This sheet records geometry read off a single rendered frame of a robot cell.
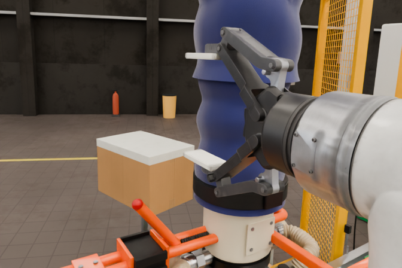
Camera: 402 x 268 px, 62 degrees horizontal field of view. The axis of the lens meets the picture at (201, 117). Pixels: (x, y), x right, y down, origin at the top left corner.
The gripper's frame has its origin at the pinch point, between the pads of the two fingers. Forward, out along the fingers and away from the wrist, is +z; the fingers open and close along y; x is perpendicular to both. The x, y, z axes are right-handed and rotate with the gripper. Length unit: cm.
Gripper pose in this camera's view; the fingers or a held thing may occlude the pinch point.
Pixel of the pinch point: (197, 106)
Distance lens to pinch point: 45.8
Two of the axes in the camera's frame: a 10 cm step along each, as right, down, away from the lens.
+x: 8.5, -0.7, 5.3
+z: -5.3, -1.7, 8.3
